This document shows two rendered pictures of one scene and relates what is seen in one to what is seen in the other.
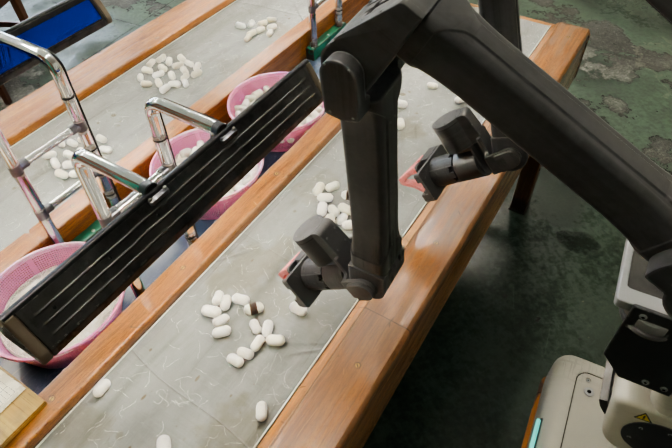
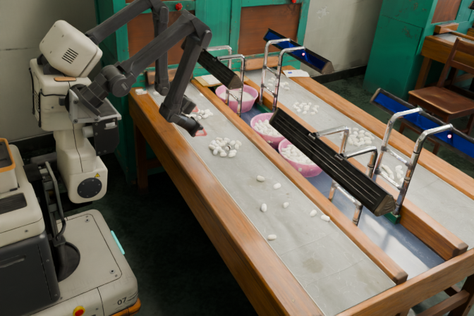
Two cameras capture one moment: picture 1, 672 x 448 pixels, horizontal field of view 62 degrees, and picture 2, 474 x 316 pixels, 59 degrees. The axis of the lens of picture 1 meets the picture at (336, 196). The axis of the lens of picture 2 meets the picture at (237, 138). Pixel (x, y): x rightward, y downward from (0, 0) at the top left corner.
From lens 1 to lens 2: 2.33 m
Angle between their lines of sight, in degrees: 84
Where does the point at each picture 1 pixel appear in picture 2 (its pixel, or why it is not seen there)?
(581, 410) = (110, 262)
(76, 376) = (207, 91)
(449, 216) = (190, 159)
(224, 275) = (219, 118)
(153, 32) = (397, 138)
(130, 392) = (196, 99)
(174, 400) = not seen: hidden behind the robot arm
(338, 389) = (157, 117)
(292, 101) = (224, 75)
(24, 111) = (341, 101)
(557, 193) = not seen: outside the picture
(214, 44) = not seen: hidden behind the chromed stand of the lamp
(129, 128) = (317, 120)
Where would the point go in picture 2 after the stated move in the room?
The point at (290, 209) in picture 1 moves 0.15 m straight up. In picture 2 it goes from (235, 137) to (237, 111)
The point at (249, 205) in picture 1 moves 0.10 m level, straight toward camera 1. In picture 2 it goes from (242, 125) to (224, 122)
